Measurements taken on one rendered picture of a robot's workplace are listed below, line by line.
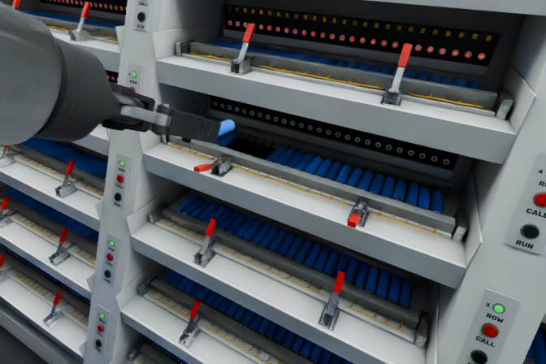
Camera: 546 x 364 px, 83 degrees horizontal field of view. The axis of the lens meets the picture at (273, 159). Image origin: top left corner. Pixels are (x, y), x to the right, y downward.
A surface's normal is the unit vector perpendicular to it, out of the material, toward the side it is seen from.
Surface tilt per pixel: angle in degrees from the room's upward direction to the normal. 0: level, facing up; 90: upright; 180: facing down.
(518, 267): 90
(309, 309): 22
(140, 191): 90
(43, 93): 92
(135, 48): 90
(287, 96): 112
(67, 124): 121
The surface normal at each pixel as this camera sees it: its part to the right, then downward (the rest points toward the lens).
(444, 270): -0.45, 0.43
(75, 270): 0.05, -0.86
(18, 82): 0.90, 0.26
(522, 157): -0.40, 0.09
